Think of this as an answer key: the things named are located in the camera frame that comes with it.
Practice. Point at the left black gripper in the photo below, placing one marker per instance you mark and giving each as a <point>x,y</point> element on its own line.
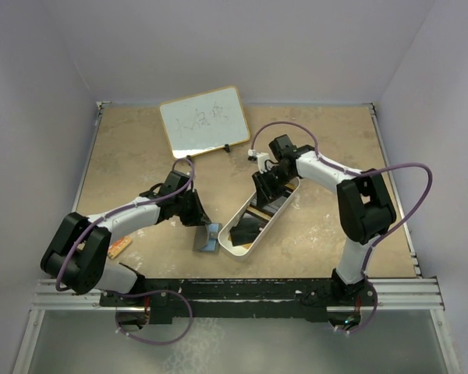
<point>197,217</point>

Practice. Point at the white oblong plastic tray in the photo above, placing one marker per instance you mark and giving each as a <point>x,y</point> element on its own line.
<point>276,208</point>

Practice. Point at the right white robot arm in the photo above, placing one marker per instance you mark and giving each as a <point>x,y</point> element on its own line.
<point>365,207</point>

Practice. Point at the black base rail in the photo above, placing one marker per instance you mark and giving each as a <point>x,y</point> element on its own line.
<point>311,299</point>

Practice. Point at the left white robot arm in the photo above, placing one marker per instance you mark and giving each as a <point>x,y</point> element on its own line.
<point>76,256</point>

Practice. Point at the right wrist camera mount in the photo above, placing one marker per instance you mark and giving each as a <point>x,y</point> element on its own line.
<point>263,160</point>

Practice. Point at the small whiteboard wooden frame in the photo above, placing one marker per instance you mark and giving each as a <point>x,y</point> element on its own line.
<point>204,122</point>

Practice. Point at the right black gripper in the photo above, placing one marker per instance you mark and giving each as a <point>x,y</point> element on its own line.
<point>264,189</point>

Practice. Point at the grey card holder wallet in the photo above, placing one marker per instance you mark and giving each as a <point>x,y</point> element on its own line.
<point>206,238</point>

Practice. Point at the black card in tray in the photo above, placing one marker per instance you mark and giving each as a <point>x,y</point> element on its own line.
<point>246,231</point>

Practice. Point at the gold black striped card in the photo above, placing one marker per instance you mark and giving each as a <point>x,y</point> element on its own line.
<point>258,213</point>

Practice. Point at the orange card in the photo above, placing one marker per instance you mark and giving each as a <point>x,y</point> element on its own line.
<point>118,247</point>

